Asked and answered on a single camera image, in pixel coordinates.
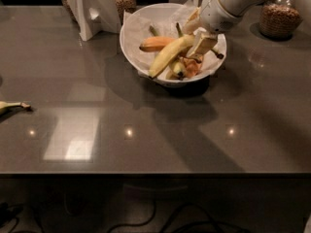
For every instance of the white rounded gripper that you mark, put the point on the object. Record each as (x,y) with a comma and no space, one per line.
(216,17)

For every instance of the large yellow banana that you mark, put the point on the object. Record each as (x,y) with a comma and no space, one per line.
(172,51)

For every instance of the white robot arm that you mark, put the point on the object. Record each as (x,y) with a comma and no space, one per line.
(238,8)

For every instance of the orange banana peel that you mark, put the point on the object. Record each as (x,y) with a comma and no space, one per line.
(192,66)

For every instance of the white bowl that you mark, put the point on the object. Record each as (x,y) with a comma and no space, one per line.
(163,17)

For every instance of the orange ripe banana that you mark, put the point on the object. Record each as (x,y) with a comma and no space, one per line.
(155,42)

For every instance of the small yellow banana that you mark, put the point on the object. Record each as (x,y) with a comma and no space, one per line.
(177,70)

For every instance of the banana at left edge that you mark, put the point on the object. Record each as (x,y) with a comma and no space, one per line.
(6,106)

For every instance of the white paper liner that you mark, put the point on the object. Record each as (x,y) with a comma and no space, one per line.
(162,43)

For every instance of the glass jar of grains right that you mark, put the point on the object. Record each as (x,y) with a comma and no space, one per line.
(279,19)

